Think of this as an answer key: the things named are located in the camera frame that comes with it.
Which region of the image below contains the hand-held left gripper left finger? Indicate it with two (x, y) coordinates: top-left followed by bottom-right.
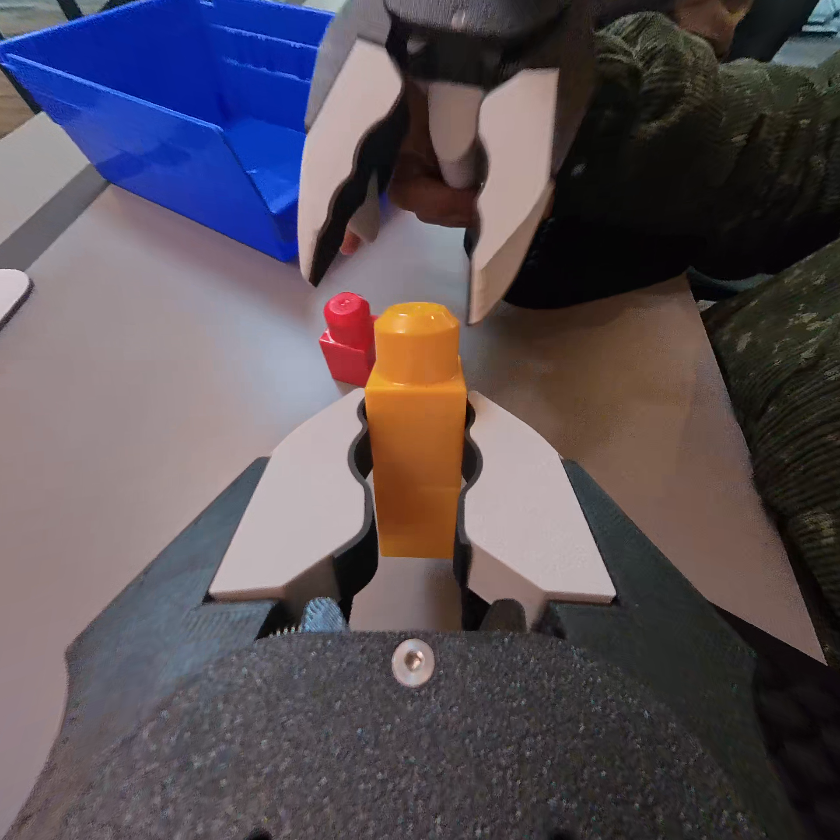
(209, 387), (380, 608)

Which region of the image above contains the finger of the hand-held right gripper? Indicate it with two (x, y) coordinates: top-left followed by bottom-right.
(297, 38), (409, 288)
(467, 67), (560, 327)

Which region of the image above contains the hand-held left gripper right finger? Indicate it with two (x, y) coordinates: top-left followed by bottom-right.
(453, 390), (618, 608)

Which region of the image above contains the orange mega block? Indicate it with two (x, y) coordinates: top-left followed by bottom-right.
(375, 482), (460, 560)
(364, 301), (468, 490)

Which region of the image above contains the red mega block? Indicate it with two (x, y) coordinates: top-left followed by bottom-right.
(319, 292), (378, 388)

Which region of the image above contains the blue plastic bin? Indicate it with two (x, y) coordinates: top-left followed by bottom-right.
(0, 0), (395, 265)

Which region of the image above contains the person's right hand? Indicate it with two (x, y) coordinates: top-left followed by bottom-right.
(340, 128), (483, 257)

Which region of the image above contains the white tablet stand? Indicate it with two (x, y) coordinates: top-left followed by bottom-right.
(0, 268), (34, 330)

